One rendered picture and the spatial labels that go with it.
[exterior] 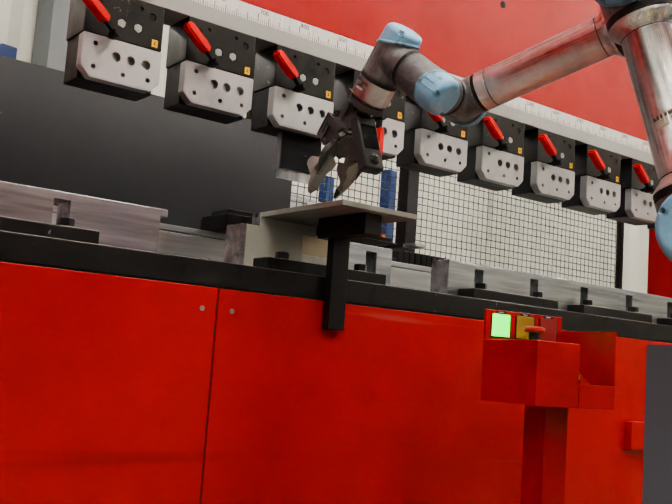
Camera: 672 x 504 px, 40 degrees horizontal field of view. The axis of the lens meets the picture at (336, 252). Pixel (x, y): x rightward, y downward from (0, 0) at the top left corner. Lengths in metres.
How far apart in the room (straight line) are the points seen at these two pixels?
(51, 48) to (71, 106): 4.14
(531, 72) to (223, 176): 0.98
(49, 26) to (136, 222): 4.80
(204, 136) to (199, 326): 0.89
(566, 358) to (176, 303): 0.73
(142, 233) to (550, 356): 0.78
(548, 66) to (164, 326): 0.82
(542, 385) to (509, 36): 0.99
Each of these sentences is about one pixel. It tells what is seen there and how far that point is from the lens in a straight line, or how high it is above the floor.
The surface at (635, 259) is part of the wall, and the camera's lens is 9.76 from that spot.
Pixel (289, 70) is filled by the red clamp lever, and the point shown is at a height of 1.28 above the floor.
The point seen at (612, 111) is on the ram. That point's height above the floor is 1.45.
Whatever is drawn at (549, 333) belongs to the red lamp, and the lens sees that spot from 1.96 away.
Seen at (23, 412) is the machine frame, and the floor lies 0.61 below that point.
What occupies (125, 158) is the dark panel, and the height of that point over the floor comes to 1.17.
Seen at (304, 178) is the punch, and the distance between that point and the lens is 1.93.
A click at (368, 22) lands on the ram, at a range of 2.07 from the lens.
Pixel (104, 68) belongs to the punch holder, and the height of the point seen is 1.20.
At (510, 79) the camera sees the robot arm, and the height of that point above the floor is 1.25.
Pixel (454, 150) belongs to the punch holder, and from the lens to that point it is 2.17.
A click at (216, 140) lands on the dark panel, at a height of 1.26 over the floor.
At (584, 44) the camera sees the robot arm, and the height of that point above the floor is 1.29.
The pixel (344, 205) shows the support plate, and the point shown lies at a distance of 1.63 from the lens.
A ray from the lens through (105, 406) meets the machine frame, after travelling 1.54.
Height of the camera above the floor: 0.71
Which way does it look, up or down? 7 degrees up
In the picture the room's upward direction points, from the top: 4 degrees clockwise
